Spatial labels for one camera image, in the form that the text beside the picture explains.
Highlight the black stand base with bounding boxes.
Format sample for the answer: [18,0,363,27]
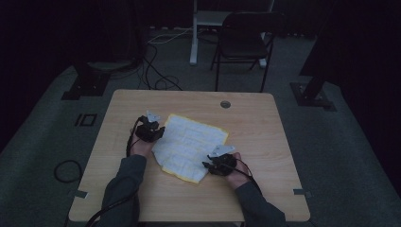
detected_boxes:
[289,75,338,112]
[61,61,112,101]

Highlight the person's left hand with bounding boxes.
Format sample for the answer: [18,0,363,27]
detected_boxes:
[130,130,155,158]

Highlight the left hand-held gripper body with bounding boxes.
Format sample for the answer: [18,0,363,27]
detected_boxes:
[135,110,161,143]

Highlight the white cloth with yellow edge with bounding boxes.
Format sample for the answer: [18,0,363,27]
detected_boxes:
[151,113,230,184]

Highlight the black folding chair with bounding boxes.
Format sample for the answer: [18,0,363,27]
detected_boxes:
[210,11,287,93]

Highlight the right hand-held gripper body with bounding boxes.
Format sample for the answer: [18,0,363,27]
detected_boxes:
[208,145,237,177]

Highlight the left hand-held gripper black cable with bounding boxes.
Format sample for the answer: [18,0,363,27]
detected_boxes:
[84,115,144,227]

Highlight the hand-held gripper black cable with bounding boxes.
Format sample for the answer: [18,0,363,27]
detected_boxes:
[233,157,263,194]
[84,115,144,227]

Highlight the white desk frame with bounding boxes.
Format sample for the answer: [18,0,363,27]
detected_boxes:
[189,0,275,69]

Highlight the right hand-held gripper black cable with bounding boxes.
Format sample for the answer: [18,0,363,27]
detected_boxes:
[233,157,263,194]

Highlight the person's right hand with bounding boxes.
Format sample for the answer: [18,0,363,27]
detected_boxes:
[224,152,252,190]

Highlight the tangled black floor cables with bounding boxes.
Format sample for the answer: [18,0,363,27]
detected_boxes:
[136,44,183,92]

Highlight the white floor cable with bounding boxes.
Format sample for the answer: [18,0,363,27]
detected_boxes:
[147,27,194,45]

